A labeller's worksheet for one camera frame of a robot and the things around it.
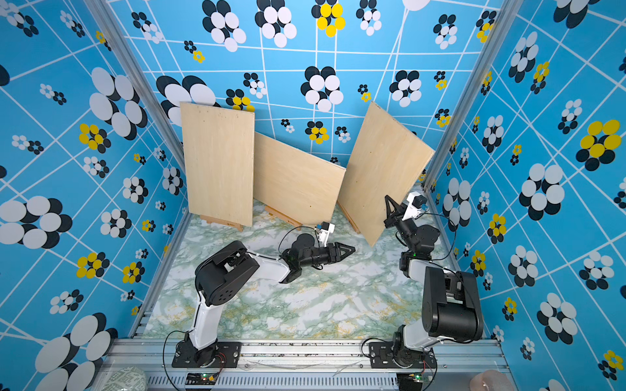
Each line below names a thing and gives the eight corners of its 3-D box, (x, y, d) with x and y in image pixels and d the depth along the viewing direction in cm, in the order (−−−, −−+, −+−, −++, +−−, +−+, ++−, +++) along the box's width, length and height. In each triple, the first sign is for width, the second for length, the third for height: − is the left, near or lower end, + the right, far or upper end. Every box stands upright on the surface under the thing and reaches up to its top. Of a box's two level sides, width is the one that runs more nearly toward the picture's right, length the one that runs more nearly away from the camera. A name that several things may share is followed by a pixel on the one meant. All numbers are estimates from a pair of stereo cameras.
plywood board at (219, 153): (195, 220, 109) (139, 140, 76) (221, 183, 124) (185, 103, 91) (255, 233, 104) (224, 154, 71) (275, 193, 119) (257, 112, 86)
